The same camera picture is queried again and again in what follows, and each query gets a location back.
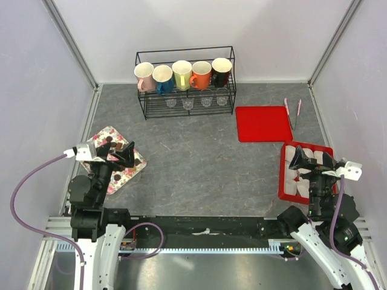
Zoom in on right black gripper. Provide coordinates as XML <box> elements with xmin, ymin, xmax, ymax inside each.
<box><xmin>288</xmin><ymin>144</ymin><xmax>342</xmax><ymax>217</ymax></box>

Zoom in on yellow-green mug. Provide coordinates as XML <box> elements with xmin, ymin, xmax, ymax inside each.
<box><xmin>172</xmin><ymin>60</ymin><xmax>192</xmax><ymax>91</ymax></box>

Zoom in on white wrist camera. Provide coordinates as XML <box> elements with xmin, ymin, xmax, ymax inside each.
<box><xmin>63</xmin><ymin>142</ymin><xmax>97</xmax><ymax>162</ymax></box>
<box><xmin>335</xmin><ymin>161</ymin><xmax>362</xmax><ymax>181</ymax></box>

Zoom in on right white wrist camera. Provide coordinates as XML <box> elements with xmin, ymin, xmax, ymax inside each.
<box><xmin>335</xmin><ymin>161</ymin><xmax>362</xmax><ymax>181</ymax></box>

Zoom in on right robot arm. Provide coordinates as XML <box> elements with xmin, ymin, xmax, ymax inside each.
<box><xmin>276</xmin><ymin>146</ymin><xmax>381</xmax><ymax>289</ymax></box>

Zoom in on orange mug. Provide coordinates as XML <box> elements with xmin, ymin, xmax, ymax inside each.
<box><xmin>189</xmin><ymin>61</ymin><xmax>212</xmax><ymax>90</ymax></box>

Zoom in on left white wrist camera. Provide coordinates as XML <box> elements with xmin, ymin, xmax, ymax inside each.
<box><xmin>63</xmin><ymin>142</ymin><xmax>97</xmax><ymax>162</ymax></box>

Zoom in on red box lid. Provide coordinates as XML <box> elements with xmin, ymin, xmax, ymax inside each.
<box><xmin>235</xmin><ymin>106</ymin><xmax>293</xmax><ymax>143</ymax></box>

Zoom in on red chocolate box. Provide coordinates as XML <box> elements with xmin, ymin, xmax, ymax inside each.
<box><xmin>278</xmin><ymin>141</ymin><xmax>334</xmax><ymax>205</ymax></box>

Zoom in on floral serving tray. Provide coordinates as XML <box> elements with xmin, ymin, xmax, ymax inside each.
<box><xmin>88</xmin><ymin>126</ymin><xmax>147</xmax><ymax>195</ymax></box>

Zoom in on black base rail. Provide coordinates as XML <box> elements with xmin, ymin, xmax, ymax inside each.
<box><xmin>130</xmin><ymin>216</ymin><xmax>296</xmax><ymax>250</ymax></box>

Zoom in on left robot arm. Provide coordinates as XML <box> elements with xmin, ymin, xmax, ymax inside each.
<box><xmin>65</xmin><ymin>141</ymin><xmax>135</xmax><ymax>289</ymax></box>

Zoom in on pink-tipped metal tongs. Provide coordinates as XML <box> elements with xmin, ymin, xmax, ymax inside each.
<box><xmin>283</xmin><ymin>97</ymin><xmax>302</xmax><ymax>131</ymax></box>

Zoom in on black wire mug rack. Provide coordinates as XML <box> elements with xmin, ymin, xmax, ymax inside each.
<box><xmin>134</xmin><ymin>45</ymin><xmax>236</xmax><ymax>119</ymax></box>

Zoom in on pink mug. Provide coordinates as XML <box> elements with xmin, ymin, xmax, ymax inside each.
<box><xmin>134</xmin><ymin>62</ymin><xmax>156</xmax><ymax>92</ymax></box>

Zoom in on clear glass cup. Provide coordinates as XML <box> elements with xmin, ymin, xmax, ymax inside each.
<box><xmin>201</xmin><ymin>97</ymin><xmax>213</xmax><ymax>108</ymax></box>
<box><xmin>166</xmin><ymin>98</ymin><xmax>177</xmax><ymax>108</ymax></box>
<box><xmin>181</xmin><ymin>97</ymin><xmax>194</xmax><ymax>111</ymax></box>
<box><xmin>216</xmin><ymin>96</ymin><xmax>229</xmax><ymax>106</ymax></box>

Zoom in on black and red mug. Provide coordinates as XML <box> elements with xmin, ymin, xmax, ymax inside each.
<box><xmin>211</xmin><ymin>57</ymin><xmax>232</xmax><ymax>88</ymax></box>

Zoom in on blue mug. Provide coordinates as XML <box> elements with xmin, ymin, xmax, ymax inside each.
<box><xmin>152</xmin><ymin>65</ymin><xmax>174</xmax><ymax>95</ymax></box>

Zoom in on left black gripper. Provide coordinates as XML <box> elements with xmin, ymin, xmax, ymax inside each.
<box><xmin>90</xmin><ymin>140</ymin><xmax>134</xmax><ymax>204</ymax></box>

